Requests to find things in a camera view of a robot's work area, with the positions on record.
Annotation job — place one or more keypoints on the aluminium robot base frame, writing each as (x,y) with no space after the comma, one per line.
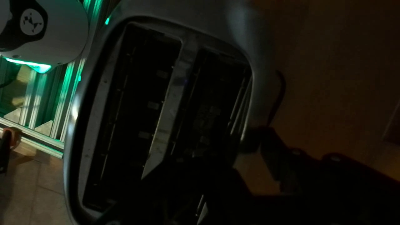
(41,108)

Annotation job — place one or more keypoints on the grey metal toaster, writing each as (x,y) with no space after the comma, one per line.
(166,95)

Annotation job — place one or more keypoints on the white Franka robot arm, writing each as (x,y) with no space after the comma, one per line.
(45,29)

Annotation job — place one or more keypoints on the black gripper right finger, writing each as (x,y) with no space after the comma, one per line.
(332,188)

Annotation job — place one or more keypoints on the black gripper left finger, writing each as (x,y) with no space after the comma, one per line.
(216,179)

